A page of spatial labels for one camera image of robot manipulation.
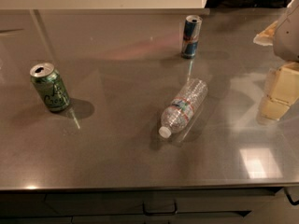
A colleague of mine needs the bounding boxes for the clear plastic water bottle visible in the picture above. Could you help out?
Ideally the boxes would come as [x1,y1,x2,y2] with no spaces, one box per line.
[159,78,208,138]

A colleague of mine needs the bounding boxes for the blue silver energy drink can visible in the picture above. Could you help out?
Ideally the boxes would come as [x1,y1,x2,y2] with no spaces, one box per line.
[181,15,202,59]

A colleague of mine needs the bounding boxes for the green soda can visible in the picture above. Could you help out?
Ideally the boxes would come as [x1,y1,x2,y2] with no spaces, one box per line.
[30,63,70,112]

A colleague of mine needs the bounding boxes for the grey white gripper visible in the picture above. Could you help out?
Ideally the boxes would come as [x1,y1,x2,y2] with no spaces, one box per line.
[253,0,299,120]

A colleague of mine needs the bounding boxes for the dark handle at right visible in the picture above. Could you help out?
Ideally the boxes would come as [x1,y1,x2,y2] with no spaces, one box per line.
[284,188,299,206]

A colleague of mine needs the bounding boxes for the dark drawer handle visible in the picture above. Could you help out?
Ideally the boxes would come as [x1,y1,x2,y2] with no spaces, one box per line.
[142,202,178,217]

